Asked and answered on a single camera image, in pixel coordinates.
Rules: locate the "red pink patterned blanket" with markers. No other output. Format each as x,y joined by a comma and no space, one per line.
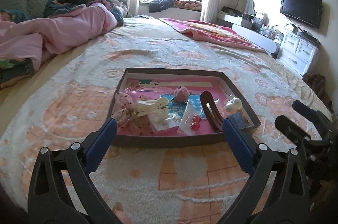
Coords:
211,33

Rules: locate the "pink quilt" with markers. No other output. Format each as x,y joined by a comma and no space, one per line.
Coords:
35,41

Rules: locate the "cream peach bed blanket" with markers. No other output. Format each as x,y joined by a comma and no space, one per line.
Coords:
70,97

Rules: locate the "dark clothes on sill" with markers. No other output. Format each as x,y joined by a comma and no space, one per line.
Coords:
156,6

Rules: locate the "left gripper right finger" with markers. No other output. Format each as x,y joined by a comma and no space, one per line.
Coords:
276,190

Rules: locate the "person's left hand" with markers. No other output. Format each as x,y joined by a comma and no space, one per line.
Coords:
119,212

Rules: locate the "brown oval hair clip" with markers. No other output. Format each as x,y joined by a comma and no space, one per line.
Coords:
211,112

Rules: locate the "black flat television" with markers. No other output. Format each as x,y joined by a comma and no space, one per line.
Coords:
308,12

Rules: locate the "pink pompom hair clip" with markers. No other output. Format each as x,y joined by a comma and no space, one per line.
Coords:
181,95

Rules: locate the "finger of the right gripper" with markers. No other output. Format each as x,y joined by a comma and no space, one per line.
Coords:
315,117
291,130

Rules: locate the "dark floral duvet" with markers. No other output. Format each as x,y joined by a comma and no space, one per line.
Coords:
52,9

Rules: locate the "pink children's book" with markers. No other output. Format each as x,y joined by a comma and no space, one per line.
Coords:
154,86

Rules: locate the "white drawer cabinet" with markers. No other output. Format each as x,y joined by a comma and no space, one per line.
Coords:
297,54

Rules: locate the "bagged red ball earrings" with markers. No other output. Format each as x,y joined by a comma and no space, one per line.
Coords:
191,122

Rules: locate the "cream hair claw clip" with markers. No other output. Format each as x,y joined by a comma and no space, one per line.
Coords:
157,107

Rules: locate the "white bed footboard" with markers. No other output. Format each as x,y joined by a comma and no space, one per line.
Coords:
262,41

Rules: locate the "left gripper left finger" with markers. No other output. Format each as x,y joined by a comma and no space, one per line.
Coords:
49,200

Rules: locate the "pink speckled bow scrunchie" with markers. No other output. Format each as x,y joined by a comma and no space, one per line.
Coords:
126,114

